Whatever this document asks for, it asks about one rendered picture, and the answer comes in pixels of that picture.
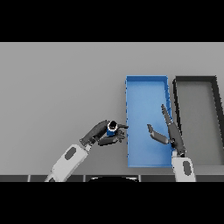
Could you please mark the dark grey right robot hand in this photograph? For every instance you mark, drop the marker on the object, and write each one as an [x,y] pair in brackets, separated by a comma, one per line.
[176,137]

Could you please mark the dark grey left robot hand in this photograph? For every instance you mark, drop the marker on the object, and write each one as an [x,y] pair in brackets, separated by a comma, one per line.
[94,133]

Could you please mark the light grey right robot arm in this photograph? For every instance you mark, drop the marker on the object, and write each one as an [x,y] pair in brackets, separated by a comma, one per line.
[183,167]

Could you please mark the dark grey bin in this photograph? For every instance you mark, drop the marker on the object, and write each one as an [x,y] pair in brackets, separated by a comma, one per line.
[201,119]

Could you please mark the blue bin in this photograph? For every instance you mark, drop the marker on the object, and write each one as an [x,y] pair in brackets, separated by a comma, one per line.
[147,119]

